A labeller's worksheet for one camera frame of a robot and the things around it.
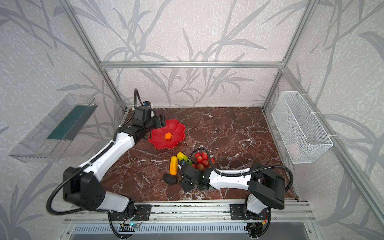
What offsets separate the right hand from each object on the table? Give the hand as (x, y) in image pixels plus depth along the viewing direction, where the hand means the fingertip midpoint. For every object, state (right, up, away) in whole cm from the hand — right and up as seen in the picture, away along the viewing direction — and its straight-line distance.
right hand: (185, 176), depth 82 cm
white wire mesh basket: (+52, +26, -20) cm, 61 cm away
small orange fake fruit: (-13, +21, +17) cm, 30 cm away
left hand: (-13, +35, +2) cm, 38 cm away
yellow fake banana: (-7, +4, +4) cm, 9 cm away
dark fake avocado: (-8, -1, -1) cm, 8 cm away
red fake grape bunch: (+10, +8, +4) cm, 13 cm away
